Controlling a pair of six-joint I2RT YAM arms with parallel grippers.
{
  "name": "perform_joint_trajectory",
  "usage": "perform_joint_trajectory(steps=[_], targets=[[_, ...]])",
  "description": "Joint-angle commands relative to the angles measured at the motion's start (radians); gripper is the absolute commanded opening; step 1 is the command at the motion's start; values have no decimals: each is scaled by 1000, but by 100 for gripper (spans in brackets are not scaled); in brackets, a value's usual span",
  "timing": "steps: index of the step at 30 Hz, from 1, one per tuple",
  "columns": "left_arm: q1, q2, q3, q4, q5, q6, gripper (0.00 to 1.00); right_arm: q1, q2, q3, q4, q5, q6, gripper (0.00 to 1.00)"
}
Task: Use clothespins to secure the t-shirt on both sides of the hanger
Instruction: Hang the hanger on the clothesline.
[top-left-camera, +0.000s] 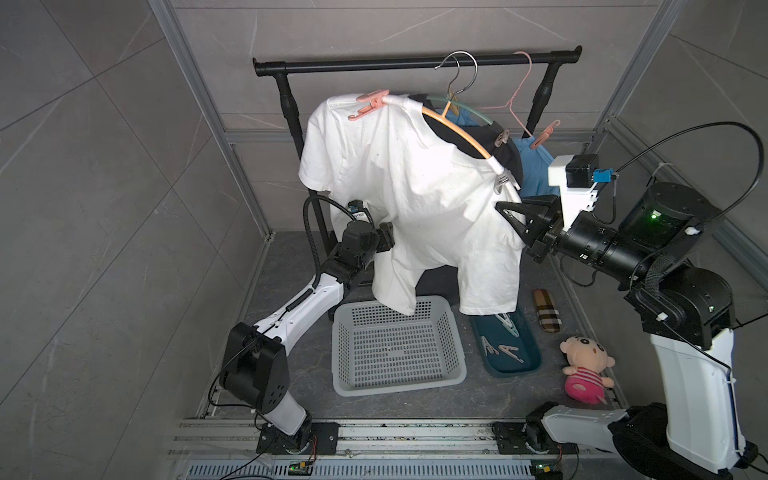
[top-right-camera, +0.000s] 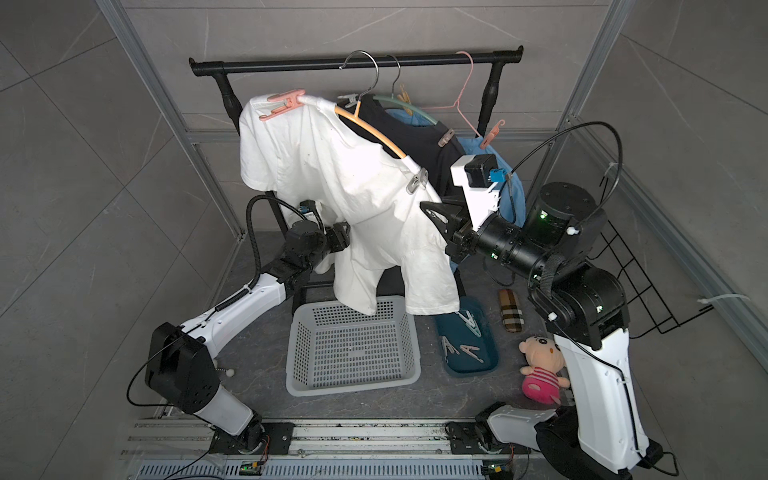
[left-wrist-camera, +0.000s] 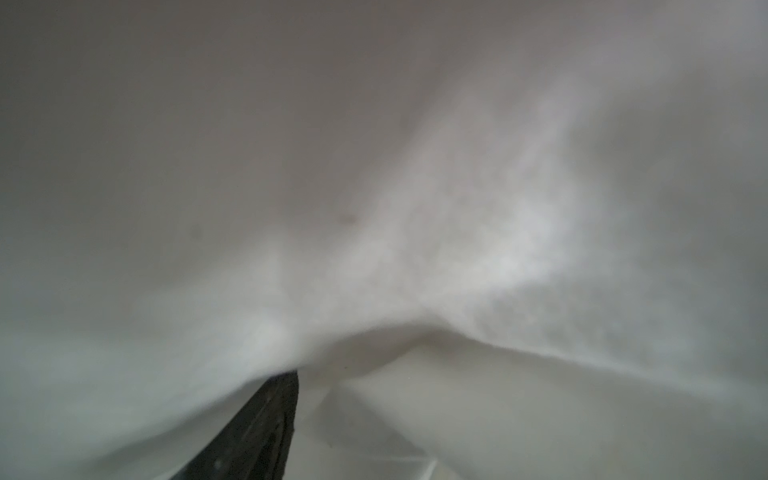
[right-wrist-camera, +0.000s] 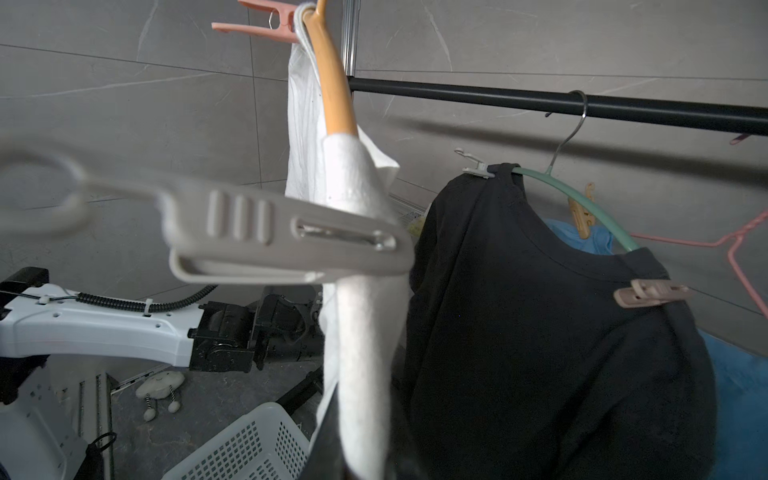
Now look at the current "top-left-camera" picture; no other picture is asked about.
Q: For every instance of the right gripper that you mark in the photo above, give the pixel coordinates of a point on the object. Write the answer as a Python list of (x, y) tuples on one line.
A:
[(543, 226)]

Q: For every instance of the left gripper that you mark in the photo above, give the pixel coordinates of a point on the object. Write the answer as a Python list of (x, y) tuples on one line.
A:
[(380, 237)]

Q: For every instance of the light blue t-shirt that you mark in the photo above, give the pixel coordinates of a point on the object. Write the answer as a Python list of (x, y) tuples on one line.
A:
[(535, 165)]

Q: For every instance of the grey white clothespin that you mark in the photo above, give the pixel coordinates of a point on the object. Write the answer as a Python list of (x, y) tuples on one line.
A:
[(505, 181)]

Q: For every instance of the dark grey garment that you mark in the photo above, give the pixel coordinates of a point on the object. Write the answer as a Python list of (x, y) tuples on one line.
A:
[(489, 134)]

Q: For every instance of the white garment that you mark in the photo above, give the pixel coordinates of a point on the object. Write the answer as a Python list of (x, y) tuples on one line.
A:
[(439, 200)]

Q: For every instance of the pink wire hanger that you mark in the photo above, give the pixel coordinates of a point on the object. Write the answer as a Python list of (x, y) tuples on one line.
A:
[(509, 105)]

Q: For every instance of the yellow clothespin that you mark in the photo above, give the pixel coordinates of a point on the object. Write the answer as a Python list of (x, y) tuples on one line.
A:
[(454, 109)]

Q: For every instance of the salmon pink clothespin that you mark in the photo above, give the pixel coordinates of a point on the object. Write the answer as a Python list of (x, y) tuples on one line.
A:
[(371, 103)]

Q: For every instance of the green plastic hanger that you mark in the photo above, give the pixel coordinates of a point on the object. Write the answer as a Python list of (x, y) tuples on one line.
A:
[(469, 116)]

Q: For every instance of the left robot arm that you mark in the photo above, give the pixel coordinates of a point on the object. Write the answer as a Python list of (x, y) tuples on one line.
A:
[(255, 363)]

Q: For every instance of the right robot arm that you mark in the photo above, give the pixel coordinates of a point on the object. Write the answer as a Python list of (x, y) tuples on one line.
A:
[(686, 311)]

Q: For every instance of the clothespins in tray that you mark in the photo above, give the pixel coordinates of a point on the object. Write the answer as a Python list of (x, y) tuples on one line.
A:
[(500, 341)]

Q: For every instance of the plaid case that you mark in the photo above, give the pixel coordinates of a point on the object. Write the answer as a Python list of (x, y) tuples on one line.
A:
[(548, 315)]

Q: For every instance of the white laundry basket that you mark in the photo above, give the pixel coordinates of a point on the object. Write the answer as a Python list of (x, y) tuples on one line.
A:
[(376, 350)]

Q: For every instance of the teal clothespin tray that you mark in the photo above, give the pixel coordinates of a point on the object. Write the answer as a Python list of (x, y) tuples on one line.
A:
[(529, 348)]

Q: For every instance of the pink plush doll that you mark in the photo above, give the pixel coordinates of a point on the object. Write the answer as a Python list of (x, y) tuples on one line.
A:
[(587, 359)]

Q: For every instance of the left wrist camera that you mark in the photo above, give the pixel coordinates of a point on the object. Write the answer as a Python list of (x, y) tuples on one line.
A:
[(360, 211)]

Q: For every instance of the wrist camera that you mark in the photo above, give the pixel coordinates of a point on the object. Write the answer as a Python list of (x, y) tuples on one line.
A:
[(578, 178), (360, 211)]

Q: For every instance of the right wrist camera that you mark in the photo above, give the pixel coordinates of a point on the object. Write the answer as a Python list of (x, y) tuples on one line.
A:
[(578, 178)]

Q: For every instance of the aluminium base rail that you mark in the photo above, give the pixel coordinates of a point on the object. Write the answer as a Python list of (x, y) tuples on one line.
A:
[(381, 449)]

